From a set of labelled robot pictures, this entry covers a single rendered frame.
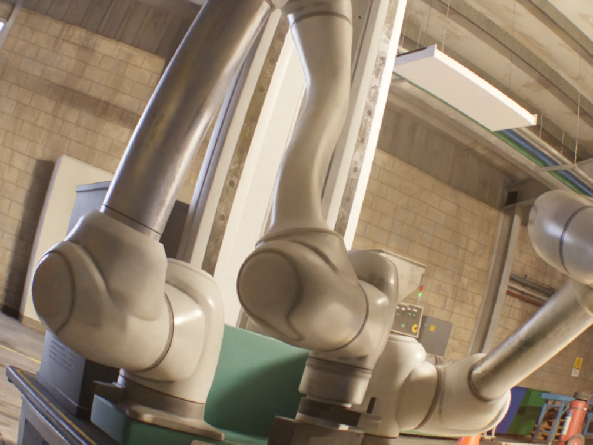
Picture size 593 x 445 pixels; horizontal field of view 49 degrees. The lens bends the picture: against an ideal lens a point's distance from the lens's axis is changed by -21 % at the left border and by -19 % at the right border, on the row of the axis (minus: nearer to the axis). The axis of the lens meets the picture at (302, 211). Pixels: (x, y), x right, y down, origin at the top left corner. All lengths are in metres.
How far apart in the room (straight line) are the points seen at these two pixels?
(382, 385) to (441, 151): 10.58
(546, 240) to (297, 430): 0.41
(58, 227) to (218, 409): 7.08
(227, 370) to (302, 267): 0.58
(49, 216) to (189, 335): 7.28
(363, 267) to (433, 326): 10.44
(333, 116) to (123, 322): 0.40
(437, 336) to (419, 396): 10.05
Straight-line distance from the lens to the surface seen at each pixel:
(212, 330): 1.16
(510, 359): 1.32
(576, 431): 9.66
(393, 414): 1.43
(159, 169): 1.01
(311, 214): 0.90
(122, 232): 0.98
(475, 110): 6.10
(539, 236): 1.00
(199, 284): 1.15
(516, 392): 12.38
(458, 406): 1.45
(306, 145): 0.97
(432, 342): 11.44
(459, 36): 9.33
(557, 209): 0.98
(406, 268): 8.45
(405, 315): 9.19
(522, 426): 12.91
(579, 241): 0.91
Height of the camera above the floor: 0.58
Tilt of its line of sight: 12 degrees up
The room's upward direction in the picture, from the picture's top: 15 degrees clockwise
